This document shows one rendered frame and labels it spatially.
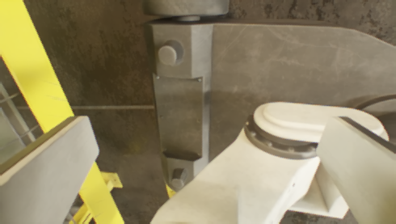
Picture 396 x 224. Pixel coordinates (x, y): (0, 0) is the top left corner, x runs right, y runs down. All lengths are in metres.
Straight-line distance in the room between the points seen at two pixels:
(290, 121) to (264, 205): 0.14
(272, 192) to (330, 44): 0.31
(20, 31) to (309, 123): 0.41
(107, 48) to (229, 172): 0.60
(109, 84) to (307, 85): 0.65
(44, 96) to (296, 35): 0.44
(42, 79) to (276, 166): 0.35
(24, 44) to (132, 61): 0.44
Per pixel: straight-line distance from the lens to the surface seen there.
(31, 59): 0.33
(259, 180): 0.30
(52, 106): 0.34
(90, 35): 0.79
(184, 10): 0.43
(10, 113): 1.26
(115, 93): 0.82
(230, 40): 0.45
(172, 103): 0.50
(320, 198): 0.50
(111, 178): 1.16
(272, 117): 0.36
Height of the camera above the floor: 0.61
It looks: 58 degrees down
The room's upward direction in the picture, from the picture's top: 157 degrees counter-clockwise
